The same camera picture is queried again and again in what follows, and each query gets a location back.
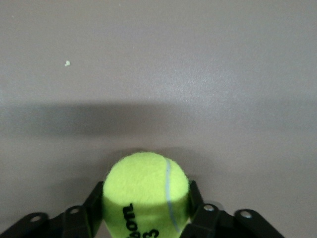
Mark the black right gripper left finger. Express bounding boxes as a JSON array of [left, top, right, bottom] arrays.
[[0, 181, 104, 238]]

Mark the yellow tennis ball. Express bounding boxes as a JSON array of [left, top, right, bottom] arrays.
[[102, 152, 191, 238]]

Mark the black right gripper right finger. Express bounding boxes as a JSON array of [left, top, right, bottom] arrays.
[[182, 179, 285, 238]]

